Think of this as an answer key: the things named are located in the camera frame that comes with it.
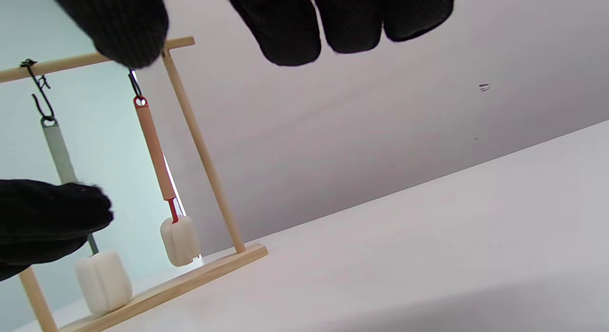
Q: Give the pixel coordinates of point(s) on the person's right hand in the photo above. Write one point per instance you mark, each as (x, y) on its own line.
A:
(285, 23)

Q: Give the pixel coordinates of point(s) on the person's left hand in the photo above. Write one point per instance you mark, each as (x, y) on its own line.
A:
(47, 218)

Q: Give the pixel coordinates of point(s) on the black s-hook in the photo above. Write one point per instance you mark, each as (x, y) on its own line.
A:
(136, 87)
(42, 96)

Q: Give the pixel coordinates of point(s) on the wooden hanging rack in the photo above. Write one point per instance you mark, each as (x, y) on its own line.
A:
(204, 156)

